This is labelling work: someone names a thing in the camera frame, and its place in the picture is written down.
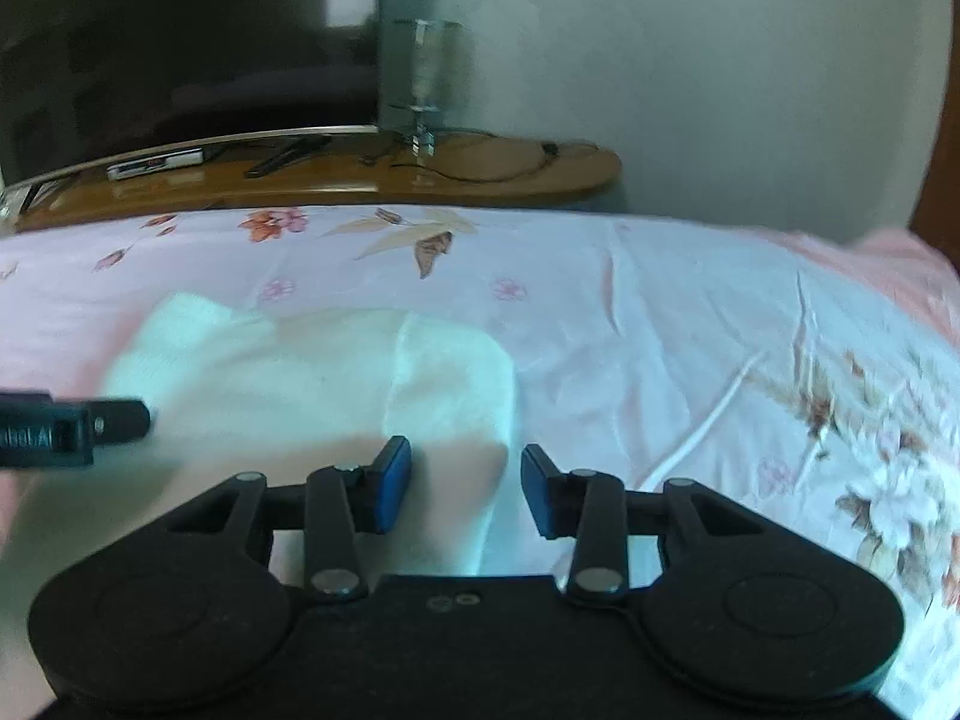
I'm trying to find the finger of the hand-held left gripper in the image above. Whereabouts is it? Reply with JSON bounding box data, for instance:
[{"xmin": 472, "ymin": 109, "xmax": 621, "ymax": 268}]
[{"xmin": 81, "ymin": 398, "xmax": 152, "ymax": 443}]

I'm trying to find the brown wooden panel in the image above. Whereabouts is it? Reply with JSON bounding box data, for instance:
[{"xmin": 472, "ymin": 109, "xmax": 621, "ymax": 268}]
[{"xmin": 907, "ymin": 120, "xmax": 960, "ymax": 275}]

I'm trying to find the pink cloth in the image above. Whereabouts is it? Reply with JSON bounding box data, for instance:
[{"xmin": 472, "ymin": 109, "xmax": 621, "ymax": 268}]
[{"xmin": 757, "ymin": 225, "xmax": 960, "ymax": 350}]

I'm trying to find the wooden television cabinet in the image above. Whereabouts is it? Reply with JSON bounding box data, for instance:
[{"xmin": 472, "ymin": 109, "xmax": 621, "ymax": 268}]
[{"xmin": 0, "ymin": 127, "xmax": 623, "ymax": 235}]

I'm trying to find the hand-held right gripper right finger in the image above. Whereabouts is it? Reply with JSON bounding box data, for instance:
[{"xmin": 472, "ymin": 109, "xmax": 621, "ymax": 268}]
[{"xmin": 520, "ymin": 443, "xmax": 760, "ymax": 605}]

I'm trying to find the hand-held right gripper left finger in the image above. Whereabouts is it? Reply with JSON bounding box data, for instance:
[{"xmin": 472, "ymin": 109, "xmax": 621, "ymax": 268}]
[{"xmin": 165, "ymin": 436, "xmax": 413, "ymax": 602}]

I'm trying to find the black power cable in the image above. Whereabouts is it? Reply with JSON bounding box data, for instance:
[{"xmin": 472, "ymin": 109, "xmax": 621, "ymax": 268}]
[{"xmin": 358, "ymin": 130, "xmax": 560, "ymax": 186}]

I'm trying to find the black curved television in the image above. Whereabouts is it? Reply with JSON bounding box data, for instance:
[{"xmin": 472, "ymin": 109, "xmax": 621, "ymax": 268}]
[{"xmin": 0, "ymin": 0, "xmax": 385, "ymax": 200}]

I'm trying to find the white knit sweater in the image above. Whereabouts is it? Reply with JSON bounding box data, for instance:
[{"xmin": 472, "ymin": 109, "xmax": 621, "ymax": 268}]
[{"xmin": 0, "ymin": 292, "xmax": 520, "ymax": 582}]

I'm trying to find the glass table lamp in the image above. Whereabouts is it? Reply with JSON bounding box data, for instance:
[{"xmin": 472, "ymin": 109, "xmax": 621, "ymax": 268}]
[{"xmin": 378, "ymin": 18, "xmax": 471, "ymax": 160}]

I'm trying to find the silver set-top box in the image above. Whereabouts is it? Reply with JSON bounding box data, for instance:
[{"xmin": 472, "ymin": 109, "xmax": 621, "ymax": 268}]
[{"xmin": 106, "ymin": 151, "xmax": 206, "ymax": 182}]

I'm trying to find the pink floral bedsheet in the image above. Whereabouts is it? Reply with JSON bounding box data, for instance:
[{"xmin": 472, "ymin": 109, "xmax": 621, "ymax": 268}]
[{"xmin": 0, "ymin": 205, "xmax": 960, "ymax": 720}]

